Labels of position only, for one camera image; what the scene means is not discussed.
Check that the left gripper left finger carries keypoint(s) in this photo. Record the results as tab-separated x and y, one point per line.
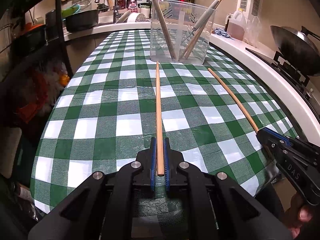
136	176

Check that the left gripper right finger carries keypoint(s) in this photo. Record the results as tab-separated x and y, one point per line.
199	192

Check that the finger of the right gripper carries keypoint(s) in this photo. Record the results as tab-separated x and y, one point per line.
271	134
268	145

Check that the white handled fork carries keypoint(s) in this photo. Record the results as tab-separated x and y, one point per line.
204	18

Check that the chrome kitchen faucet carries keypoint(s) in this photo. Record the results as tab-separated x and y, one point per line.
110	0

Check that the right hand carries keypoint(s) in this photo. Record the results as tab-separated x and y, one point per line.
297	215

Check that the black gas stove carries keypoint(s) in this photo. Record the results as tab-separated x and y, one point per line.
297	80

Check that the green white checkered tablecloth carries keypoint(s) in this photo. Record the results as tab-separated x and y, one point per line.
107	114

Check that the black wok with lid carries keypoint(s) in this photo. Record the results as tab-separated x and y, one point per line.
297	48

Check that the clear plastic bottle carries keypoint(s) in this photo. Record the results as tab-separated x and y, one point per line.
252	31

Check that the plastic jug with brown liquid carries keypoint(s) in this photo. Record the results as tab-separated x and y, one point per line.
236	24

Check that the blue dish cloth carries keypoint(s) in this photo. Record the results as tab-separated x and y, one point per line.
221	32

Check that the clear plastic utensil container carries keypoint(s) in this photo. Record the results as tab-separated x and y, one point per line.
171	22

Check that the black cooking pot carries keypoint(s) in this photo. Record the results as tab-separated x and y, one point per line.
82	20

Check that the pink dish soap bottle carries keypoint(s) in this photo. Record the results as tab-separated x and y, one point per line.
132	5

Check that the green plastic bowl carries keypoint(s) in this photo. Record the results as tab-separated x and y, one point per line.
70	11

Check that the black metal shelf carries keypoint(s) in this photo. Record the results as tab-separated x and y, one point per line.
29	41

